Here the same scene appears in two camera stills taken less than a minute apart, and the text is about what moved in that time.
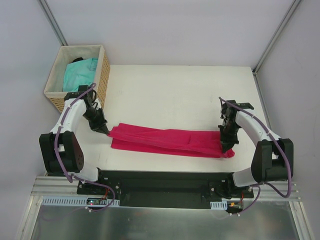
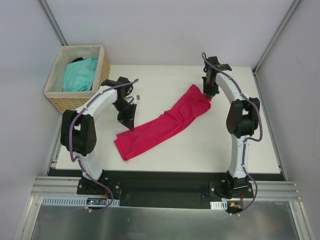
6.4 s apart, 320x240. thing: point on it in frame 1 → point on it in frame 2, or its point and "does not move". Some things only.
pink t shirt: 197,143 → 191,107
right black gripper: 229,140 → 209,90
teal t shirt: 79,73 does not move
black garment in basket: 78,59 does not move
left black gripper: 98,124 → 127,115
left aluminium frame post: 46,9 does not move
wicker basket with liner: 54,88 does not move
